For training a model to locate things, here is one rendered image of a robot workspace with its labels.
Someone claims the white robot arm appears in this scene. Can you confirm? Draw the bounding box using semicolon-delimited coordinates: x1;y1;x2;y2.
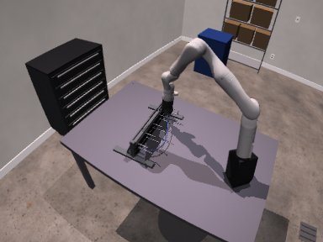
161;38;260;159

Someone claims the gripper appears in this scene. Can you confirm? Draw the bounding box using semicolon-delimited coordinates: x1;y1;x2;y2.
161;92;178;117

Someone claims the black patch panel rack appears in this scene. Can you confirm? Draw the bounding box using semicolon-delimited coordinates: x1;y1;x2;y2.
113;101;183;167

